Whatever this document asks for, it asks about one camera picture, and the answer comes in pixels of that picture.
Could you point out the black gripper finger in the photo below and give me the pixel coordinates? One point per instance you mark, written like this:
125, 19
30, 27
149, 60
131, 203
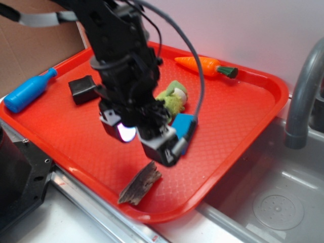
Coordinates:
165, 147
113, 125

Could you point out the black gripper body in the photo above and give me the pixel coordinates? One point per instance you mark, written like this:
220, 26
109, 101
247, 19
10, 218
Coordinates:
127, 87

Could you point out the weathered wood chip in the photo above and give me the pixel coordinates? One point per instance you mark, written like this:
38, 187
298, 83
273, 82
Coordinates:
140, 185

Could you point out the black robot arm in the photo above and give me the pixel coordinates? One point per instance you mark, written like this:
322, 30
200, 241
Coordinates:
113, 30

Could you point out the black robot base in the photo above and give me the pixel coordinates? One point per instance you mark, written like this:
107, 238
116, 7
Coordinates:
25, 173

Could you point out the blue rectangular block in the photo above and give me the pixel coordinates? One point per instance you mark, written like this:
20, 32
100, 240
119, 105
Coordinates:
185, 126

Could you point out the dark brown cube block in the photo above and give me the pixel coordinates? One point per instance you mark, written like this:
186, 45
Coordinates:
83, 90

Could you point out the red plastic tray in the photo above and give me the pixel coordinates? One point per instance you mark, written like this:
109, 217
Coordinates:
232, 116

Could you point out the green plush toy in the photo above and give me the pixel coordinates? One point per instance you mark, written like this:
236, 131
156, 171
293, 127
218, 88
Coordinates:
175, 98

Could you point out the orange toy carrot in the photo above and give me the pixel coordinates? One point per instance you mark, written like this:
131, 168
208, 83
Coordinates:
210, 67

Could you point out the blue toy bottle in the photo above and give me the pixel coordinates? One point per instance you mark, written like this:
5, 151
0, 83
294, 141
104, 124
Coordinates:
27, 92

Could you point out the brown cardboard panel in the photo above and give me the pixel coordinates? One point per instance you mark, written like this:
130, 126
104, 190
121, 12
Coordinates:
28, 51

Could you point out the grey toy sink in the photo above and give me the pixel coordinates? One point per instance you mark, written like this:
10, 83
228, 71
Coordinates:
271, 194

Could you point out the grey faucet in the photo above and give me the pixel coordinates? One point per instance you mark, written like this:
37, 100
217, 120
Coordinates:
306, 107

